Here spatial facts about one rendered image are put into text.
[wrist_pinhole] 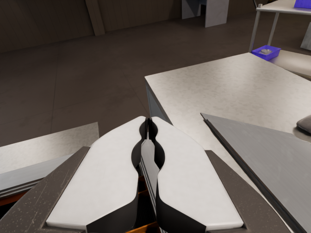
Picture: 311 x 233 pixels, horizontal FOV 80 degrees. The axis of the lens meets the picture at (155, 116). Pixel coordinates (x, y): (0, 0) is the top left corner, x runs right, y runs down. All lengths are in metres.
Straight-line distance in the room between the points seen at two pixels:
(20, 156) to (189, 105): 0.94
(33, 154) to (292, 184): 1.13
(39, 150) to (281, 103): 1.16
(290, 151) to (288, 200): 0.14
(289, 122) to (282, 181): 0.26
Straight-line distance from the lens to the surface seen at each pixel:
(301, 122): 0.70
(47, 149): 1.20
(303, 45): 4.61
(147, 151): 0.83
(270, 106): 0.77
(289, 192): 0.51
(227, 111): 0.70
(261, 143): 0.58
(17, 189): 0.97
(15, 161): 1.25
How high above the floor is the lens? 1.47
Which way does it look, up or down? 39 degrees down
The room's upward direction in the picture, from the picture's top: 7 degrees counter-clockwise
